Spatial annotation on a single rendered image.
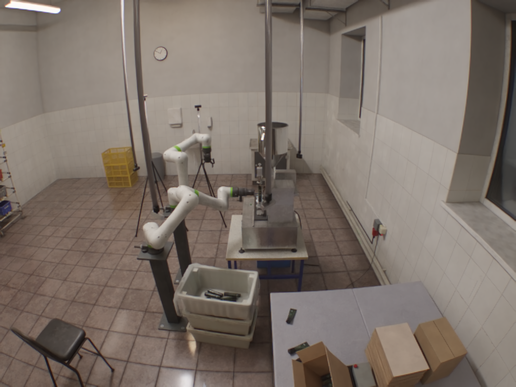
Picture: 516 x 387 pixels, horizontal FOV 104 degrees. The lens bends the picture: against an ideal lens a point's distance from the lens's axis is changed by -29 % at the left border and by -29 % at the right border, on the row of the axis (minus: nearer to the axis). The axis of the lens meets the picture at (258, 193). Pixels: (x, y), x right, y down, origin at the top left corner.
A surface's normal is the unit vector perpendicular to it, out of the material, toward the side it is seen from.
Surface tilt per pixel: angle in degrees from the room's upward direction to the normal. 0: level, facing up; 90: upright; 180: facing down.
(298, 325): 0
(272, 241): 90
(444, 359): 0
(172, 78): 90
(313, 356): 69
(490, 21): 90
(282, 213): 90
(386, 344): 0
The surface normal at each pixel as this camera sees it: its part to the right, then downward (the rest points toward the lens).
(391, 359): -0.01, -0.90
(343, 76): 0.00, 0.43
